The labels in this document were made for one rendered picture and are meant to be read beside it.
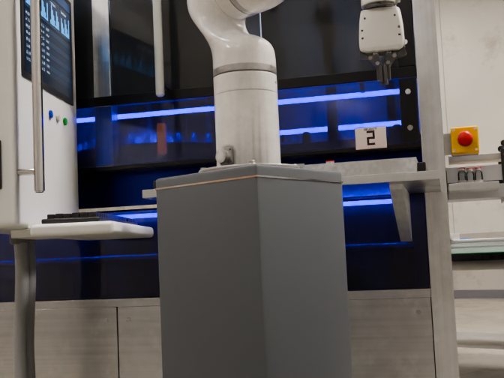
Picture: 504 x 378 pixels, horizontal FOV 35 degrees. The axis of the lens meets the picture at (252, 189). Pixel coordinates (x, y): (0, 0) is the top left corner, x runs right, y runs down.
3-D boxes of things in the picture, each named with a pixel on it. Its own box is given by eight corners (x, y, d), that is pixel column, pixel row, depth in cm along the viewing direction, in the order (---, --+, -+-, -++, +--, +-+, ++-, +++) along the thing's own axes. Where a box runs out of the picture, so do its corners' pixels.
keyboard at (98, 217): (89, 229, 225) (89, 220, 225) (138, 227, 224) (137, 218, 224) (40, 224, 185) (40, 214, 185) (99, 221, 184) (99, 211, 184)
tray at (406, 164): (325, 190, 216) (325, 178, 217) (422, 184, 210) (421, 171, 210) (303, 180, 184) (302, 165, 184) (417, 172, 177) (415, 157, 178)
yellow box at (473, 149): (451, 157, 219) (450, 130, 219) (478, 154, 217) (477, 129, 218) (451, 153, 211) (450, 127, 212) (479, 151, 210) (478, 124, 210)
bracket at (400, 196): (400, 241, 214) (397, 193, 215) (412, 241, 213) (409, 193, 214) (392, 240, 181) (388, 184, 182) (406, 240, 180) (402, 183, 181)
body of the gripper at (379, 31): (403, 7, 183) (406, 54, 182) (358, 12, 185) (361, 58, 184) (401, -3, 175) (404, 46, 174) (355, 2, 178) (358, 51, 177)
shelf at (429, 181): (202, 208, 237) (202, 201, 237) (441, 193, 220) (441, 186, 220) (142, 198, 190) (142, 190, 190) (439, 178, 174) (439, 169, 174)
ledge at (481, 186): (448, 194, 225) (448, 187, 225) (496, 191, 222) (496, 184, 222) (448, 190, 212) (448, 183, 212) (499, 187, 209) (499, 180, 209)
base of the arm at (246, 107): (254, 166, 134) (250, 59, 136) (177, 177, 146) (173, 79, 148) (320, 172, 148) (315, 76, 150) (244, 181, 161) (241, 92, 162)
